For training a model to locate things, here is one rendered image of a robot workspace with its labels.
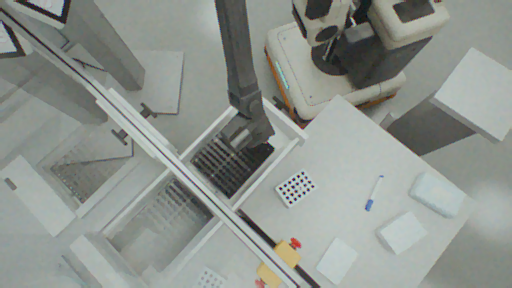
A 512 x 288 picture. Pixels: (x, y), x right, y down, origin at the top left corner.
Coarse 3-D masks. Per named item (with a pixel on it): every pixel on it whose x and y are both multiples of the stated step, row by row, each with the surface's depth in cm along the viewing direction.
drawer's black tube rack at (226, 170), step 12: (216, 144) 101; (264, 144) 101; (204, 156) 100; (216, 156) 97; (228, 156) 101; (240, 156) 100; (252, 156) 97; (264, 156) 100; (204, 168) 96; (216, 168) 100; (228, 168) 96; (240, 168) 99; (252, 168) 99; (216, 180) 95; (228, 180) 98; (240, 180) 95; (228, 192) 94
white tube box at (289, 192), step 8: (296, 176) 105; (304, 176) 106; (280, 184) 105; (288, 184) 105; (296, 184) 108; (304, 184) 107; (312, 184) 104; (280, 192) 104; (288, 192) 104; (296, 192) 107; (304, 192) 106; (288, 200) 103; (296, 200) 104; (288, 208) 105
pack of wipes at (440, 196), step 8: (424, 176) 104; (432, 176) 104; (416, 184) 105; (424, 184) 103; (432, 184) 103; (440, 184) 103; (448, 184) 104; (416, 192) 103; (424, 192) 102; (432, 192) 102; (440, 192) 102; (448, 192) 102; (456, 192) 102; (424, 200) 102; (432, 200) 102; (440, 200) 102; (448, 200) 101; (456, 200) 102; (432, 208) 104; (440, 208) 101; (448, 208) 101; (456, 208) 101; (448, 216) 102
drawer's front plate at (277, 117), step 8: (264, 104) 99; (272, 112) 99; (280, 112) 98; (272, 120) 106; (280, 120) 99; (288, 120) 97; (280, 128) 106; (288, 128) 99; (296, 128) 96; (296, 136) 100; (304, 136) 95
